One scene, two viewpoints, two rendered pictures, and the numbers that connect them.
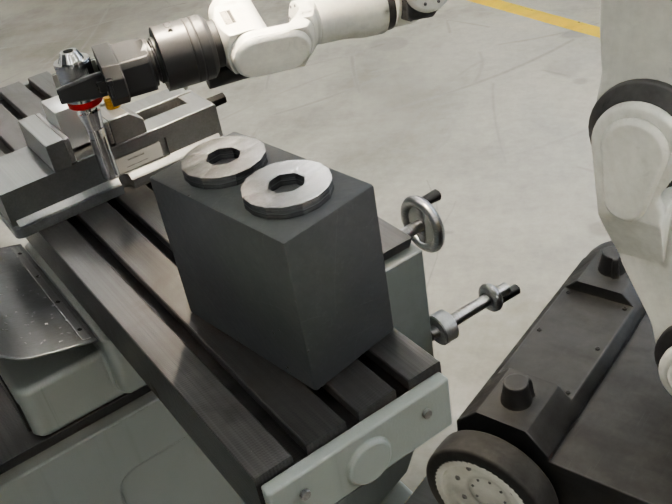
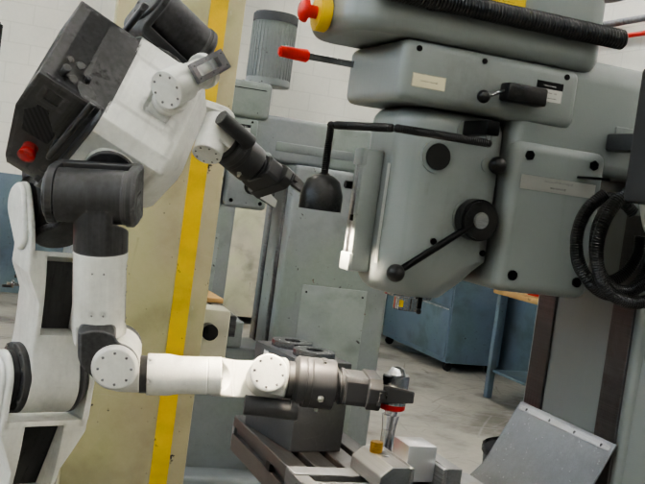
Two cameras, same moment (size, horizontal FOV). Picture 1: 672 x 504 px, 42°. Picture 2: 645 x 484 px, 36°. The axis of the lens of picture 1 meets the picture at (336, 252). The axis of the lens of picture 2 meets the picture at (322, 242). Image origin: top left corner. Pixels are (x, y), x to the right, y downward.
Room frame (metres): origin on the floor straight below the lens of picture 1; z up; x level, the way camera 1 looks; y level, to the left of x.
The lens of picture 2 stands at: (2.87, 0.41, 1.47)
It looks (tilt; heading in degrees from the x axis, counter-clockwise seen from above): 3 degrees down; 189
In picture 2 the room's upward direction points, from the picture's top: 8 degrees clockwise
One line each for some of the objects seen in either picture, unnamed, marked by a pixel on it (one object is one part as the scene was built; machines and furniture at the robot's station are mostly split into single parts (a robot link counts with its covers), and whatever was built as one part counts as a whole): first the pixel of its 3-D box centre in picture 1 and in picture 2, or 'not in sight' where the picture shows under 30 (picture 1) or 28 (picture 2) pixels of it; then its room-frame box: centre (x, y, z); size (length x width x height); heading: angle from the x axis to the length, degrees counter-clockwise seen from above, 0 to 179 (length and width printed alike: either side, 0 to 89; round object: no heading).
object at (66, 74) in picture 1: (77, 78); (394, 388); (1.10, 0.29, 1.14); 0.05 x 0.05 x 0.05
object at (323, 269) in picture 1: (272, 249); (297, 391); (0.77, 0.07, 1.04); 0.22 x 0.12 x 0.20; 39
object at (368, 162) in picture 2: not in sight; (361, 209); (1.15, 0.20, 1.44); 0.04 x 0.04 x 0.21; 30
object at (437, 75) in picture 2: not in sight; (459, 87); (1.08, 0.33, 1.68); 0.34 x 0.24 x 0.10; 120
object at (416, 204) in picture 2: not in sight; (423, 203); (1.10, 0.30, 1.47); 0.21 x 0.19 x 0.32; 30
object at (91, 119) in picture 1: (99, 140); (387, 439); (1.10, 0.29, 1.05); 0.03 x 0.03 x 0.11
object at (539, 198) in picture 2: not in sight; (516, 216); (1.00, 0.46, 1.47); 0.24 x 0.19 x 0.26; 30
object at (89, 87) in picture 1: (82, 91); not in sight; (1.07, 0.28, 1.13); 0.06 x 0.02 x 0.03; 106
